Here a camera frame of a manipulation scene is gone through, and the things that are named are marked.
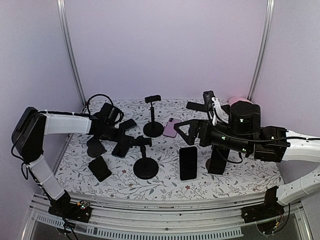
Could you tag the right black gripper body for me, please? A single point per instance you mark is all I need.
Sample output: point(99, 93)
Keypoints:
point(242, 146)

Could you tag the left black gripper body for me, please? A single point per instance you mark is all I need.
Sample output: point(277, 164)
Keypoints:
point(109, 134)

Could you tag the black folding stand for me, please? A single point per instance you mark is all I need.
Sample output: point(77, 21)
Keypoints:
point(207, 164)
point(95, 148)

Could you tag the blue-edged phone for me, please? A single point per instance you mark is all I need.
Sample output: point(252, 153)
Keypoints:
point(218, 160)

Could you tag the tall black phone stand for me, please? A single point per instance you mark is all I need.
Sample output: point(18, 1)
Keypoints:
point(153, 129)
point(144, 168)

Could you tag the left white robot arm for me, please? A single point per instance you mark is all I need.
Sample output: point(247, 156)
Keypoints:
point(35, 127)

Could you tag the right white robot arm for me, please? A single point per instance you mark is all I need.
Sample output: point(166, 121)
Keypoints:
point(298, 155)

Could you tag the black phone under plate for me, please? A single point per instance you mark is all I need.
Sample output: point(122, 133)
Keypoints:
point(226, 108)

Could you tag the black phone small left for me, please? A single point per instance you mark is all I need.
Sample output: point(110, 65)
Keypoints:
point(99, 169)

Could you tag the pink smartphone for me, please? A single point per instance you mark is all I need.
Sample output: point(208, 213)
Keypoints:
point(169, 130)

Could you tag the pink plate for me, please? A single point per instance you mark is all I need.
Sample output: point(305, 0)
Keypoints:
point(235, 99)

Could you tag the floral patterned table mat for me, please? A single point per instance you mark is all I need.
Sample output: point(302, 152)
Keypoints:
point(242, 176)

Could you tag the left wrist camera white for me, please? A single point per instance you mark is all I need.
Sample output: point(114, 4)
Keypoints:
point(111, 114)

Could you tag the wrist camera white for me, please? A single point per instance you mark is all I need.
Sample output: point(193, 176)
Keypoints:
point(212, 107)
point(111, 114)

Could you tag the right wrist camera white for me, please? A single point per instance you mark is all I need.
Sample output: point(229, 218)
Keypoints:
point(212, 107)

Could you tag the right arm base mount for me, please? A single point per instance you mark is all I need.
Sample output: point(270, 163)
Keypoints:
point(270, 208)

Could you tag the aluminium front rail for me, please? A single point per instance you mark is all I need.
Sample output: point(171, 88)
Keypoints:
point(129, 219)

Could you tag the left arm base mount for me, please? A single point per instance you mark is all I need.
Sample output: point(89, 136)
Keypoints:
point(63, 207)

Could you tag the left aluminium frame post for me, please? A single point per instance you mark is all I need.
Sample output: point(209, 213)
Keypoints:
point(61, 8)

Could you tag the aluminium frame post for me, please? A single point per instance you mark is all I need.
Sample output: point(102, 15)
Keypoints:
point(270, 4)
point(61, 8)

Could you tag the right aluminium frame post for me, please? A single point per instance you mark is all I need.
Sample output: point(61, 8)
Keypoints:
point(270, 4)

